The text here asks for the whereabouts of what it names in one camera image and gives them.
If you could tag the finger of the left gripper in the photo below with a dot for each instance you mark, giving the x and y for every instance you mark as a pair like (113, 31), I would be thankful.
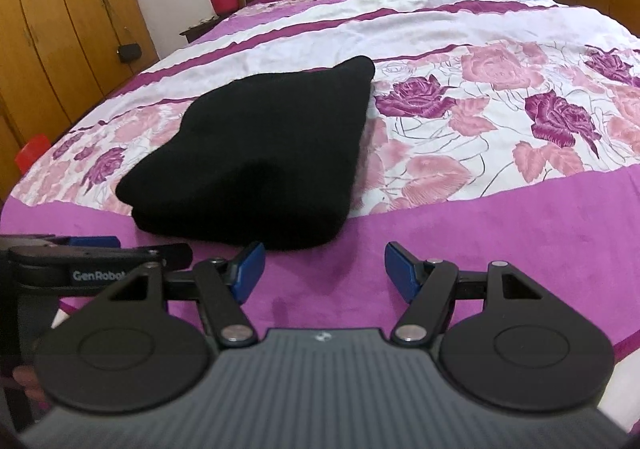
(109, 241)

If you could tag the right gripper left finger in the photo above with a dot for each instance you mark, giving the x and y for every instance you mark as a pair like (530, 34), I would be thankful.
(151, 337)

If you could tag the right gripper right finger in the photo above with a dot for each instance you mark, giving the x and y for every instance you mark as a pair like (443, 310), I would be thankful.
(499, 336)

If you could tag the black knit garment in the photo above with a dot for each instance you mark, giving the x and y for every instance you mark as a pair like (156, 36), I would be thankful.
(270, 158)

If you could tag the person's hand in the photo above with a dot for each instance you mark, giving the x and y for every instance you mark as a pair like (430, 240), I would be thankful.
(26, 378)

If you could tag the red object on floor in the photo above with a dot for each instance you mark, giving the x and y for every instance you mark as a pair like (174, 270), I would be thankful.
(31, 152)

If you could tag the small black hanging pouch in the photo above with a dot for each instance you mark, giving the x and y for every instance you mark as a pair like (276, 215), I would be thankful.
(128, 53)

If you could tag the purple floral striped duvet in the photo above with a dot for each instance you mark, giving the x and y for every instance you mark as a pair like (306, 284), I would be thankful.
(496, 129)

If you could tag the wooden wardrobe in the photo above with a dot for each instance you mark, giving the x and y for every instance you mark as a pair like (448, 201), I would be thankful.
(58, 61)

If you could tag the dark wooden nightstand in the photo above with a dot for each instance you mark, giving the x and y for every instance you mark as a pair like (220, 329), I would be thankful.
(198, 30)

